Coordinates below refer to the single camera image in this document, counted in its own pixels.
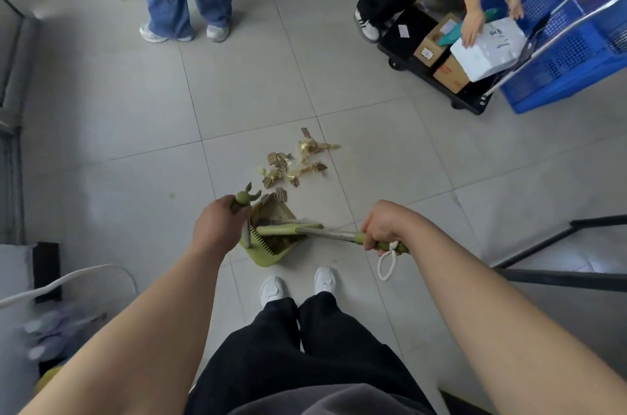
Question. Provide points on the person's right hand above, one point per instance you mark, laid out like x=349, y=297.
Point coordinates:
x=397, y=226

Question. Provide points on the person's left hand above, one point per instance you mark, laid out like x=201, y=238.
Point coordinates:
x=218, y=228

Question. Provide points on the green dustpan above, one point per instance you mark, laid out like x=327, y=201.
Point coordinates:
x=267, y=255

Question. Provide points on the green broom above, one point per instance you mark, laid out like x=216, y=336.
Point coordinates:
x=289, y=230

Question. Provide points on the cardboard scraps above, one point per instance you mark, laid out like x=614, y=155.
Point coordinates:
x=281, y=162

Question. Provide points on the person's right forearm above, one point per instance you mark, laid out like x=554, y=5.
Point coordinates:
x=514, y=331

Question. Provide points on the person's left forearm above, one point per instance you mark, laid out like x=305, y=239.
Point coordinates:
x=137, y=341

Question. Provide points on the person's left white shoe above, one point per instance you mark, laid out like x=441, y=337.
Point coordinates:
x=273, y=289

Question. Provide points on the person's white shoe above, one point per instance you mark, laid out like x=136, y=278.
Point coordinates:
x=324, y=280
x=273, y=289

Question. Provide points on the person's right white shoe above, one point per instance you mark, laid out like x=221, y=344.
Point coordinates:
x=324, y=280

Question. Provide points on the person's black trousers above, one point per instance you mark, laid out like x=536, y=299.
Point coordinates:
x=274, y=356

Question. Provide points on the grey tiled floor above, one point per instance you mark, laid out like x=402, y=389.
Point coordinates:
x=122, y=86

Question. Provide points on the person's grey shirt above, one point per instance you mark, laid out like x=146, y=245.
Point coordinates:
x=333, y=402

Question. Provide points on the small cardboard box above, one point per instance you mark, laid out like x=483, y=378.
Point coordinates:
x=450, y=76

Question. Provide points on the black platform trolley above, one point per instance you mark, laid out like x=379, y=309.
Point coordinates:
x=411, y=49

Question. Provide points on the clear plastic water bottle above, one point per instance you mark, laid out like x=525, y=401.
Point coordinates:
x=46, y=348
x=63, y=319

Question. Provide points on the cardboard box white label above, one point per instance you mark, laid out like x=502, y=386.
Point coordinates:
x=431, y=44

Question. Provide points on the white foam parcel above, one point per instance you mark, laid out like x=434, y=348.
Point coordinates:
x=490, y=54

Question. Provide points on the white paper label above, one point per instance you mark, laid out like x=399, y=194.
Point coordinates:
x=403, y=31

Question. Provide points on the teal plastic parcel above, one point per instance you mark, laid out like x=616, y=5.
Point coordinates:
x=448, y=37

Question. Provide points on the fixed glass window panel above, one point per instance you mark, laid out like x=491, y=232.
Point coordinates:
x=14, y=135

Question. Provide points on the blue plastic crate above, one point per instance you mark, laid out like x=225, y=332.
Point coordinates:
x=578, y=52

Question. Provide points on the wooden table black frame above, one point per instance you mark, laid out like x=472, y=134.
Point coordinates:
x=563, y=279

